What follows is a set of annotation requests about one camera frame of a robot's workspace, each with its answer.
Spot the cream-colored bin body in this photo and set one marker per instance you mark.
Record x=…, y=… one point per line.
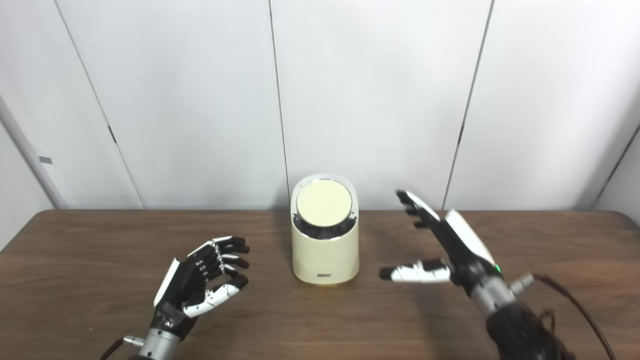
x=325, y=257

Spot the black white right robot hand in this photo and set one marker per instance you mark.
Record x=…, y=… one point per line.
x=462, y=255

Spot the cream round bin lid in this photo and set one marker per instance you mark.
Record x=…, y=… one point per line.
x=324, y=202

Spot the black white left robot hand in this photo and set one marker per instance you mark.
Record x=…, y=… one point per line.
x=182, y=290

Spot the black bin liner bag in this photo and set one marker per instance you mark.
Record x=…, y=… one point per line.
x=325, y=232

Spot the small grey wall tag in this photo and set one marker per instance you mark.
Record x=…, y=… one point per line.
x=45, y=160

